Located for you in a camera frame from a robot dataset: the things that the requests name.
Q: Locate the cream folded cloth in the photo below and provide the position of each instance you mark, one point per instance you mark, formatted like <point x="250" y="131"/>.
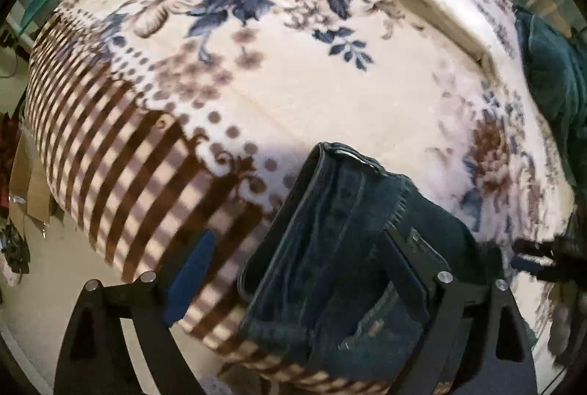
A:
<point x="440" y="5"/>

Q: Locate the dark blue denim pants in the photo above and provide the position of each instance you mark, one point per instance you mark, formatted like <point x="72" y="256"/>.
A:
<point x="339" y="266"/>

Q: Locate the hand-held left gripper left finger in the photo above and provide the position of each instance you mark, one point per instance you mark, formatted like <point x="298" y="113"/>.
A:
<point x="195" y="271"/>

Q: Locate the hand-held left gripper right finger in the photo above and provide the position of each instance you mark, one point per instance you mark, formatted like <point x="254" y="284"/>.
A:
<point x="408" y="269"/>

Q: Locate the dark teal cloth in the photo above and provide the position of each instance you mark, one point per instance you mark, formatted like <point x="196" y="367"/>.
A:
<point x="557" y="74"/>

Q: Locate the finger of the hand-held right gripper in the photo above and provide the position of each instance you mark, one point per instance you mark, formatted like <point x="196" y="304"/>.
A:
<point x="545" y="259"/>

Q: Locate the floral cream blanket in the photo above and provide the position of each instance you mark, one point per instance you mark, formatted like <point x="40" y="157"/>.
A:
<point x="293" y="69"/>

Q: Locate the cardboard box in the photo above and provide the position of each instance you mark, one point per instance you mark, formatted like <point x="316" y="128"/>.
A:
<point x="30" y="184"/>

